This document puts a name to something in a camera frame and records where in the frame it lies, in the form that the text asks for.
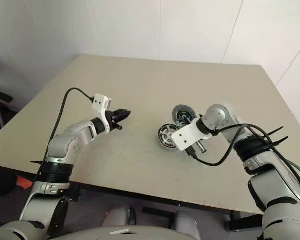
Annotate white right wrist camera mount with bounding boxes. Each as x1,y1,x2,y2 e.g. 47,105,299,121
171,119,214,158

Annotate black rounded object under table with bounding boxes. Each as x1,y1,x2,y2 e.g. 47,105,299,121
0,171,17,196

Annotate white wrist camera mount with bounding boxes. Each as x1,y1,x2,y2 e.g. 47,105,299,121
91,93,114,135
171,119,214,158

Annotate silver motor cover circuit board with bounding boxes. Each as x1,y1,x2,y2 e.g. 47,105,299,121
171,104,197,126

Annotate black table frame leg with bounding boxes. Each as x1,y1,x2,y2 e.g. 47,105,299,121
224,210,264,232

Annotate red cloth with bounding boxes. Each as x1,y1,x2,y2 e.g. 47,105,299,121
15,174,32,190

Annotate grey rounded robot leg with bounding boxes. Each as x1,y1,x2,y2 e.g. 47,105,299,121
175,209,199,231
103,203,137,229

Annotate silver spoked rotor black rim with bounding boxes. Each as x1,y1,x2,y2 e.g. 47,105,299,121
156,123,179,151

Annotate black table frame bar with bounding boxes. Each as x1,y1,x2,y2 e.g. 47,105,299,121
142,205,176,216

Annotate black table bracket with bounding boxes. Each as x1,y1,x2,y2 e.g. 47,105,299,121
69,183,82,202

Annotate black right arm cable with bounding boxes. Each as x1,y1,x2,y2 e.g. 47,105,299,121
187,124,300,182

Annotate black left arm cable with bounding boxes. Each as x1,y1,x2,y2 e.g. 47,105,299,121
33,87,95,183

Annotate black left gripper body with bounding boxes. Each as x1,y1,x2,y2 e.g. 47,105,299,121
104,110,119,132

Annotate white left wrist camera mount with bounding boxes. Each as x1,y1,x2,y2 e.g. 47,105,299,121
91,93,114,135

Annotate silver robot torso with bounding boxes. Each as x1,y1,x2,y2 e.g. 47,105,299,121
47,225,263,240

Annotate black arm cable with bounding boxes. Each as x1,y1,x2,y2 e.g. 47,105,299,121
33,87,95,183
187,124,300,182

